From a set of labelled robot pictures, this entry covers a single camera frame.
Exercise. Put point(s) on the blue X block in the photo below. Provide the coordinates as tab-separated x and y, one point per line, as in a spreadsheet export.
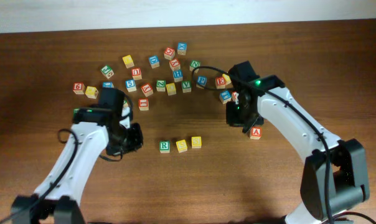
181	48

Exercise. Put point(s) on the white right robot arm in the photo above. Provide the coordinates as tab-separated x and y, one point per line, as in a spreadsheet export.
335	177

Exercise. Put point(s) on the red 3 block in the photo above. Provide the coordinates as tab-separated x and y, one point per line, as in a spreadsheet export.
235	96

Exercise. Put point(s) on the red X block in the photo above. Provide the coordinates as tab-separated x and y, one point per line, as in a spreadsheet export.
175	64

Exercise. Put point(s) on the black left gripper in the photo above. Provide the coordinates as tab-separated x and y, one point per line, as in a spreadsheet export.
133	139

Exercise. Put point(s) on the red C block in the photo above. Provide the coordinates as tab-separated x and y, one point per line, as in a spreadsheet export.
169	53

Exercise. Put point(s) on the yellow block far left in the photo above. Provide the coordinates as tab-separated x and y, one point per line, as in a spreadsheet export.
91	92

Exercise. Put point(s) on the yellow block centre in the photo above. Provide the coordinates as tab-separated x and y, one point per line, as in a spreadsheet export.
171	89

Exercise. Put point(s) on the yellow S block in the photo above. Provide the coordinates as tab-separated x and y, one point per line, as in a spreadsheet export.
196	142
181	146

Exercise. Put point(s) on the red A block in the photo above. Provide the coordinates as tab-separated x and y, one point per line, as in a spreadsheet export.
255	133

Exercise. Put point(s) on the red Y block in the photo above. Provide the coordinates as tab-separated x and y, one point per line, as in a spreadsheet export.
147	90

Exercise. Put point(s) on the red E block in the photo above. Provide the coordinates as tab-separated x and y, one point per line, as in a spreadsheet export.
220	83

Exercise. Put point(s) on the green R block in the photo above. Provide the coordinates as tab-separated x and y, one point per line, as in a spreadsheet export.
164	147

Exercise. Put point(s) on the blue P block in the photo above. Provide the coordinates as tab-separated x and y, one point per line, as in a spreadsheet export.
201	82

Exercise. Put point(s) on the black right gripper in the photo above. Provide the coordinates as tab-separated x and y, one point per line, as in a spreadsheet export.
236	119

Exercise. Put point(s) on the green V block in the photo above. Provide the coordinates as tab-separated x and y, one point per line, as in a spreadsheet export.
186	86

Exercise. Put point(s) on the green N block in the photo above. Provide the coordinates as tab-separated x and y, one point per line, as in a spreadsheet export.
193	66

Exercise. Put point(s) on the blue D block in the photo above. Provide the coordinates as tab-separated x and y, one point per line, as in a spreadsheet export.
154	61

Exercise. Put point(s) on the yellow block top left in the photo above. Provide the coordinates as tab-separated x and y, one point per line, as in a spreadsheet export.
128	61

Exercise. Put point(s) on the yellow block near E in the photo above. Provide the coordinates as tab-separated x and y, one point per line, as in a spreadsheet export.
227	79

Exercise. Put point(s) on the red U block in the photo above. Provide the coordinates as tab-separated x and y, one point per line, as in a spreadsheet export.
136	73

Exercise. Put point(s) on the red 6 block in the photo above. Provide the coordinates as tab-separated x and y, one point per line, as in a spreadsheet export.
79	88

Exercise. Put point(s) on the blue 5 block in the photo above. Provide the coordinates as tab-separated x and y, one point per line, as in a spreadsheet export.
130	85

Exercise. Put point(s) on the red I block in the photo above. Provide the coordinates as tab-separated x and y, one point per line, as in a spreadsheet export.
143	104

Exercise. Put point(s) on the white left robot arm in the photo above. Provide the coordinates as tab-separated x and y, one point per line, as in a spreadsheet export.
93	130

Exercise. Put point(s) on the blue H block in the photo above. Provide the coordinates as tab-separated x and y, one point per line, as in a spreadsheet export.
177	75

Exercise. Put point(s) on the green J block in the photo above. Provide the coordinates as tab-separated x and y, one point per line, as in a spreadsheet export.
107	71

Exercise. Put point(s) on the green Z block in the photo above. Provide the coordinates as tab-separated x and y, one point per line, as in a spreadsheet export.
161	85

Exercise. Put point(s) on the blue T block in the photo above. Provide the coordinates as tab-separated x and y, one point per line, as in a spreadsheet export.
225	97

